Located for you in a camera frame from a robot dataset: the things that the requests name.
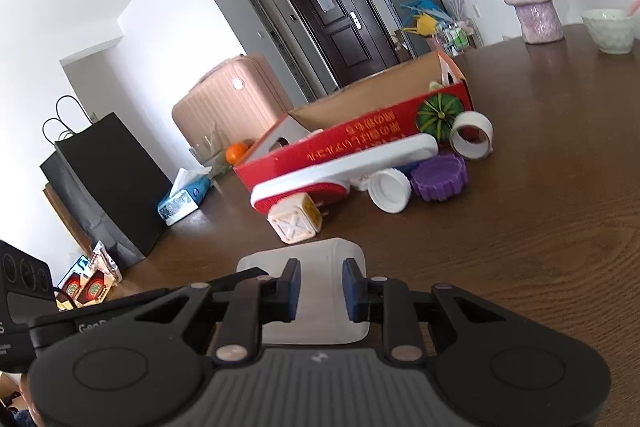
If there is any blue tissue pack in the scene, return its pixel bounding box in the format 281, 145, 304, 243
157, 168, 212, 227

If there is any clear glass cup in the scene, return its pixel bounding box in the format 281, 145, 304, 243
189, 127, 232, 178

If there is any pale green bowl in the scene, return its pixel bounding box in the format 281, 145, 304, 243
581, 8, 637, 55

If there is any white red oblong case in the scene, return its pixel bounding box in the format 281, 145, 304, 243
250, 133, 440, 214

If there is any metal rolling cart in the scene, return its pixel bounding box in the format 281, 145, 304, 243
439, 19, 484, 56

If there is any white cube power adapter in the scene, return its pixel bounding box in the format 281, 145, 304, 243
267, 193, 325, 244

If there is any white cap cup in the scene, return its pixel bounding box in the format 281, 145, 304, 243
448, 111, 495, 162

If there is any colourful snack packet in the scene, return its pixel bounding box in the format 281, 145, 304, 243
54, 241, 123, 311

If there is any orange fruit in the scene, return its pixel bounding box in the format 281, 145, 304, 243
225, 142, 250, 166

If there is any small white jar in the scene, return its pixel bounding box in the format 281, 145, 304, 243
367, 169, 414, 212

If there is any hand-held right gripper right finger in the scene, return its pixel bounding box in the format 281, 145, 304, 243
342, 258, 531, 365

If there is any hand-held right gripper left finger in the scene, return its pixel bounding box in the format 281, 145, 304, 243
120, 259, 302, 367

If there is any blue yellow umbrella pile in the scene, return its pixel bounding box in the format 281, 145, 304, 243
400, 0, 455, 38

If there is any brown paper bag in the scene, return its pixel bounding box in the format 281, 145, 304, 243
42, 182, 96, 258

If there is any pink suitcase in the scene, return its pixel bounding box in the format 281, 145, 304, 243
171, 53, 297, 158

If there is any red cardboard box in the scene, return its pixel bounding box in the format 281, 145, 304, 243
232, 51, 474, 194

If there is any purple round lid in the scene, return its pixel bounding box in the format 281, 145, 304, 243
410, 153, 470, 202

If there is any white plastic container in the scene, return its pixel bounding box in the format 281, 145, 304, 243
236, 238, 371, 345

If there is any black paper bag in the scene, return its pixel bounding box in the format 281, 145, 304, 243
40, 96, 174, 259

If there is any blue round lid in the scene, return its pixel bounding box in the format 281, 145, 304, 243
385, 161, 422, 178

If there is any dark brown door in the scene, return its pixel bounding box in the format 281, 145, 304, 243
281, 0, 401, 89

